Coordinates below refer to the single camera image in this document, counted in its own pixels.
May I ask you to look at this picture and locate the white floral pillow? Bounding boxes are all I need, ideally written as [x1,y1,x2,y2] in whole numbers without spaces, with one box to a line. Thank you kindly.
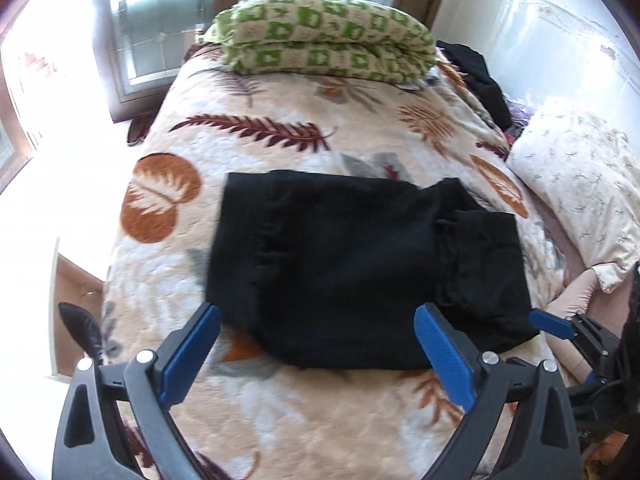
[506,110,639,294]

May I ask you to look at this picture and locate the green patterned folded quilt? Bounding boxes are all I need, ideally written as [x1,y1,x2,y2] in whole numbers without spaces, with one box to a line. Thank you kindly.
[203,0,437,84]

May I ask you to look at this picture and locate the beige bolster cushion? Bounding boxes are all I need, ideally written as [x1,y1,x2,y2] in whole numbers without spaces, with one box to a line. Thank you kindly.
[546,269,599,384]

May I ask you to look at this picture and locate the black pants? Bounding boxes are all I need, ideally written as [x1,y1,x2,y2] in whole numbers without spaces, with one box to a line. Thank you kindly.
[205,170,537,370]

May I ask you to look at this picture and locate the leaf patterned fleece blanket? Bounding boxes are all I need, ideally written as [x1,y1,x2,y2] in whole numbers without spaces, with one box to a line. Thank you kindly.
[102,46,564,479]

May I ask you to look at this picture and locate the black garment near pillow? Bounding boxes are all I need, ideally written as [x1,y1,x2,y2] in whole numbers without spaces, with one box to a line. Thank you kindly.
[436,40,512,131]

